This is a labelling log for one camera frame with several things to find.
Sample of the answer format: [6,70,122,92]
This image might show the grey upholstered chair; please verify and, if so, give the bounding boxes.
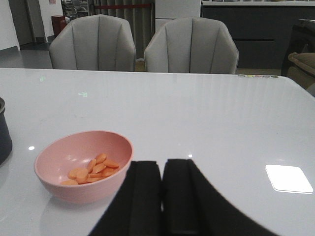
[144,17,239,74]
[49,14,136,72]

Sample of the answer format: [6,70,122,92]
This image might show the orange ham slices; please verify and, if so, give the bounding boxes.
[61,153,120,185]

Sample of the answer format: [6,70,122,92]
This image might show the red trash bin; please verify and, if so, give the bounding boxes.
[51,15,67,37]

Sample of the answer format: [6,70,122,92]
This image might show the right grey upholstered chair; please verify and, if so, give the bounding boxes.
[144,17,239,74]

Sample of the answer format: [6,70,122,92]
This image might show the white cabinet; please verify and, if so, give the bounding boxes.
[155,0,201,31]

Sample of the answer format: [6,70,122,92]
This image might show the pink plastic bowl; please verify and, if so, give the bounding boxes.
[34,131,133,204]

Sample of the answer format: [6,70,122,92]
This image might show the dark grey counter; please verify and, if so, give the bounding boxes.
[201,1,315,69]

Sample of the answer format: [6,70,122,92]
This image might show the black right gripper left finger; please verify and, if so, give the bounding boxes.
[89,161,161,236]

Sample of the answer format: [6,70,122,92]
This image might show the dark blue saucepan purple handle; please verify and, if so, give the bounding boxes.
[0,98,12,164]

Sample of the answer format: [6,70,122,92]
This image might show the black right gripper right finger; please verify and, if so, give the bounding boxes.
[162,159,273,236]

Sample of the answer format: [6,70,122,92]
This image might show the left grey upholstered chair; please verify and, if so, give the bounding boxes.
[49,14,136,72]

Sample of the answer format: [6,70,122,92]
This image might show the olive cushion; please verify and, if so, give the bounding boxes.
[287,52,315,90]

